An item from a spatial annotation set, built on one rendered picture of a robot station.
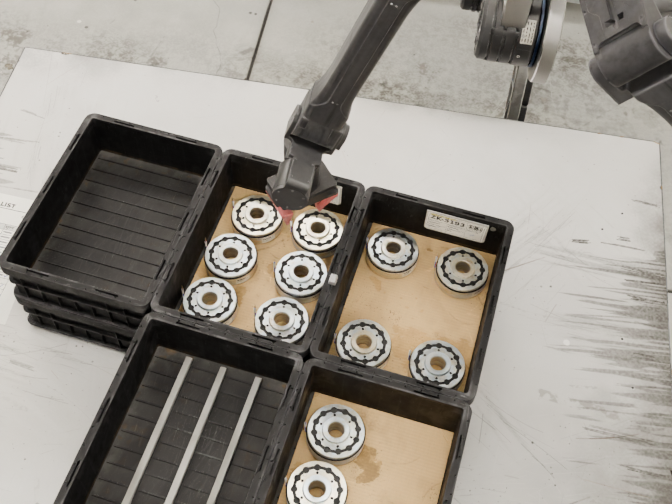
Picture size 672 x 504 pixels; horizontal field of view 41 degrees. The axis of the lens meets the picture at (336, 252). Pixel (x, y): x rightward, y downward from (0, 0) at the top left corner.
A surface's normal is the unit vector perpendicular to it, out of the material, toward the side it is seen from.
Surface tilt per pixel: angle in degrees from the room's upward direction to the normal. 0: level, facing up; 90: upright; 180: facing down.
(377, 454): 0
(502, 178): 0
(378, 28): 92
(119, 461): 0
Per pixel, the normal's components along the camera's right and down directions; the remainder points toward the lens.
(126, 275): 0.04, -0.56
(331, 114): -0.18, 0.83
